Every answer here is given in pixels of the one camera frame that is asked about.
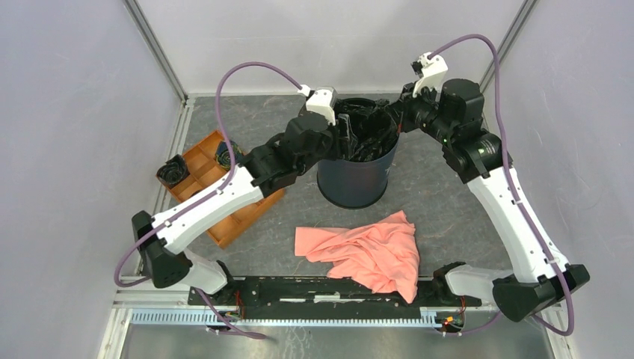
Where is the rolled black trash bag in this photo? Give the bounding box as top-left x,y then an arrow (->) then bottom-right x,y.
156,154 -> 190,188

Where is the black trash bag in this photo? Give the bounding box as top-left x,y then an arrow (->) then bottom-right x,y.
334,97 -> 399,162
156,154 -> 190,188

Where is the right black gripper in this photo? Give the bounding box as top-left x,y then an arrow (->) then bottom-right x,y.
385,79 -> 456,144

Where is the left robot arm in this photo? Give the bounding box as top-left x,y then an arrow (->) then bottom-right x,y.
132,111 -> 353,305

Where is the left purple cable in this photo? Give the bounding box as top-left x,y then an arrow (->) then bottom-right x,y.
114,61 -> 304,341

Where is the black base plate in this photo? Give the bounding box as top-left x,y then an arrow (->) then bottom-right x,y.
210,276 -> 482,320

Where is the aluminium slotted rail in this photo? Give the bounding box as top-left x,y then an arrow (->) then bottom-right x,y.
130,308 -> 441,329

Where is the pink cloth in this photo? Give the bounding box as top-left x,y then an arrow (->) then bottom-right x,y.
295,211 -> 420,304

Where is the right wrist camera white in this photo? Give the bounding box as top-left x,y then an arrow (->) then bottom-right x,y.
411,52 -> 449,98

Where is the dark blue trash bin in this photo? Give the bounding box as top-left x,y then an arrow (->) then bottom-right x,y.
317,142 -> 398,209

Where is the orange compartment tray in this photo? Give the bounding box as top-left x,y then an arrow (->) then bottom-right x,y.
151,130 -> 285,253

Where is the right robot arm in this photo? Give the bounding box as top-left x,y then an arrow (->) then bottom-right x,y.
393,79 -> 590,322

